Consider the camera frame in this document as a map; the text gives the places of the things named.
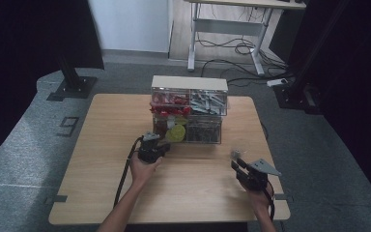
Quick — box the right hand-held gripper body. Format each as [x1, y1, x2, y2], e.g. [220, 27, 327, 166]
[235, 158, 283, 193]

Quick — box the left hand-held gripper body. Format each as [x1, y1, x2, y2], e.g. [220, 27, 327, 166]
[136, 130, 168, 164]

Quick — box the clear glass cup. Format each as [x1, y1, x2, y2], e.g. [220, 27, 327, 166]
[229, 146, 250, 162]

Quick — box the large yellow-green round capsule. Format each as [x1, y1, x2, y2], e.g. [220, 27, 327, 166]
[165, 124, 187, 143]

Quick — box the clear acrylic organizer white top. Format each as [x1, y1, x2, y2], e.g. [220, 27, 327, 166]
[150, 74, 230, 145]

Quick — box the person's left hand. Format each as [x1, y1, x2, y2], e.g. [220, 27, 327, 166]
[128, 151, 164, 191]

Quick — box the person's right hand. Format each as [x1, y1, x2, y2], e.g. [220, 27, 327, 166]
[238, 179, 275, 215]

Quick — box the dark red round capsule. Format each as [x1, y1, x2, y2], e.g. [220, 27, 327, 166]
[155, 119, 168, 138]

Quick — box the pile of red packets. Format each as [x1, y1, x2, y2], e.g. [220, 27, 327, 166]
[149, 90, 193, 118]

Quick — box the pile of dark packets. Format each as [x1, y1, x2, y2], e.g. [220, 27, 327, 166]
[185, 124, 222, 144]

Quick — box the pile of silver packets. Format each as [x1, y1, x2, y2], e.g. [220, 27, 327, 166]
[189, 90, 228, 116]

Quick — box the white power strip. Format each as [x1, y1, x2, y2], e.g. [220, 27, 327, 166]
[266, 77, 290, 88]

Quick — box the dark curtain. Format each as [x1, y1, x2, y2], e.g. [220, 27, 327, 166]
[269, 0, 371, 216]
[0, 0, 105, 170]

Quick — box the white-legged desk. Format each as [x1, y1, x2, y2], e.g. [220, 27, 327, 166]
[183, 0, 307, 77]

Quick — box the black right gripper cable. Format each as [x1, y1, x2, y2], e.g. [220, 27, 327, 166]
[263, 179, 276, 223]

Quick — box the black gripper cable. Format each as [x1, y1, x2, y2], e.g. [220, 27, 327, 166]
[112, 136, 145, 209]
[263, 179, 276, 223]

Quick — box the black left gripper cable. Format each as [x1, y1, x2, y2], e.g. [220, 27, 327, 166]
[112, 136, 145, 209]

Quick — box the black metal stand frame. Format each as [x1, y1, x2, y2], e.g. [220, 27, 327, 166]
[271, 0, 351, 116]

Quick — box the black stand with base plate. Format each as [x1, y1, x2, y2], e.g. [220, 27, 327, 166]
[45, 47, 99, 102]

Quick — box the tangle of black floor cables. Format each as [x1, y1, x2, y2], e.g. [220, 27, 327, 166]
[195, 30, 296, 88]

